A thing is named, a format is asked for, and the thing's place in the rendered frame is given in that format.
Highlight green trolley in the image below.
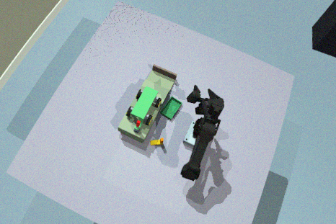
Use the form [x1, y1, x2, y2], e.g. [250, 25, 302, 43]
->
[126, 86, 162, 130]

